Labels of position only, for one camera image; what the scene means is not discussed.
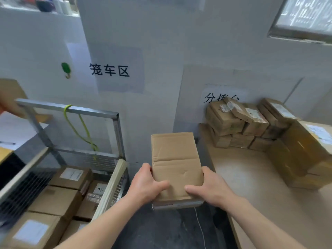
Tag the person's left hand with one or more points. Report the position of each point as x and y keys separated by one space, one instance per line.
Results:
x=144 y=186

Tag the person's right hand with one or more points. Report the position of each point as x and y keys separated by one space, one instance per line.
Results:
x=215 y=189

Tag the unlabelled medium cardboard box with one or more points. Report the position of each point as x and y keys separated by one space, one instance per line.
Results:
x=173 y=147

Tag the large labelled cardboard box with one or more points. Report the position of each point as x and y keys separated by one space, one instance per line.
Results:
x=71 y=230
x=85 y=210

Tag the pile of parcels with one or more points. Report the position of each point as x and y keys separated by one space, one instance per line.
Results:
x=225 y=119

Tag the small parcel white label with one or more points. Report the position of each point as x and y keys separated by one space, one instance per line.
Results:
x=57 y=182

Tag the barcode printed medium cardboard box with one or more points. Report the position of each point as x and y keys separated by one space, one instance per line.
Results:
x=54 y=202

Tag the parcel with long label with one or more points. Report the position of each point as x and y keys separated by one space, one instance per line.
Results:
x=57 y=228

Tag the person's left forearm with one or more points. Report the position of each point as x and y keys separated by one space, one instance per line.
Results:
x=103 y=225

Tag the person's right forearm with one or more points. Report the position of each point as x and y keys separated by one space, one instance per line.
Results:
x=264 y=228

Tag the white partition board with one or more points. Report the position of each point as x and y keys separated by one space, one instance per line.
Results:
x=311 y=101

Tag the white paper sheet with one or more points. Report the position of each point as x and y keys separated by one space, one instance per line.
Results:
x=18 y=129

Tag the black pen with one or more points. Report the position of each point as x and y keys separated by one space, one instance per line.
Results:
x=7 y=143

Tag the dark-framed window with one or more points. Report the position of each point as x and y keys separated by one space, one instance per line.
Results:
x=303 y=15

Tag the white small bottle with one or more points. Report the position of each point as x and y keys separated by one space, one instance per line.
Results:
x=63 y=6

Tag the dark mug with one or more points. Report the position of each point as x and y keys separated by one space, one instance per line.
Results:
x=45 y=5

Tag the grey wall socket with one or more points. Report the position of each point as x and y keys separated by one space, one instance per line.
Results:
x=196 y=139

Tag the wall sign with black characters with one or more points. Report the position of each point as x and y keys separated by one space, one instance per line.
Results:
x=109 y=71

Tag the green popsicle wall hook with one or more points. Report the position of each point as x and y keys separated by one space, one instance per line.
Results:
x=65 y=67

